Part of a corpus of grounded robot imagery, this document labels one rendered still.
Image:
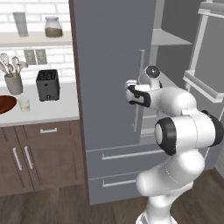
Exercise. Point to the grey fridge drawer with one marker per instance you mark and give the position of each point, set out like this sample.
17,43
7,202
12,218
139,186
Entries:
113,191
116,163

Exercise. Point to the dark grey toaster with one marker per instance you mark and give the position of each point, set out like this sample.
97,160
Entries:
48,86

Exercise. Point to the pale wall shelf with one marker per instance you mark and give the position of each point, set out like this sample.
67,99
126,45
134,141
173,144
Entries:
35,39

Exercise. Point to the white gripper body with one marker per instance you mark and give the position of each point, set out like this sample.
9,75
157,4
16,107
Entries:
130,87

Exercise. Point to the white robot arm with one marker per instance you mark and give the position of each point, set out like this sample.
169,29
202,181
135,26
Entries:
180,172

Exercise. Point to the white fridge door bin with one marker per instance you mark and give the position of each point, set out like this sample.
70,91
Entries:
204,87
211,8

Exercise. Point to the glass jar with brown filling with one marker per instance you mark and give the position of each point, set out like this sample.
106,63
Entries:
53,27

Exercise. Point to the brown cupboard door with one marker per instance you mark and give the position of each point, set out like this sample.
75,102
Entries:
55,163
7,175

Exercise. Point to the grey fridge inner shelf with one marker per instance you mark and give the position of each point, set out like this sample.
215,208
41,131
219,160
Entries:
167,38

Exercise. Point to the pale kitchen spoon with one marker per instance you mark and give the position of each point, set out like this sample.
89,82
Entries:
15,62

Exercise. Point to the brown cupboard drawer front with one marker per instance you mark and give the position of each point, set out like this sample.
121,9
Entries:
64,128

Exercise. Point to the grey wall outlet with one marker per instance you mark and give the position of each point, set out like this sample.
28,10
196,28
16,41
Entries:
41,56
29,57

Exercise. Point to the grey utensil pot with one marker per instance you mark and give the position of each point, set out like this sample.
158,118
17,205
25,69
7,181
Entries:
13,84

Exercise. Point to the metal whisk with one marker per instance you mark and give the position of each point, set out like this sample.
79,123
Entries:
4,59

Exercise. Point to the pale kitchen spatula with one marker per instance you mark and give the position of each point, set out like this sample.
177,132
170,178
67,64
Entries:
22,65

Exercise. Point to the tall grey cup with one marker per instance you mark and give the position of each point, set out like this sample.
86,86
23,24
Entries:
20,24

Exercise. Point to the grey fridge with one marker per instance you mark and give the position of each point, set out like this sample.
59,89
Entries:
116,87

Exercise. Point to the glass of lemonade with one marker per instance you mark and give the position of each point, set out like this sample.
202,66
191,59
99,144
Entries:
24,105

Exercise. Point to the brown wooden bowl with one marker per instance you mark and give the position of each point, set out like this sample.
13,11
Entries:
6,104

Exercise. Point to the grey open fridge door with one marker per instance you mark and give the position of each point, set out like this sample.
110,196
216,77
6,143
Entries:
208,52

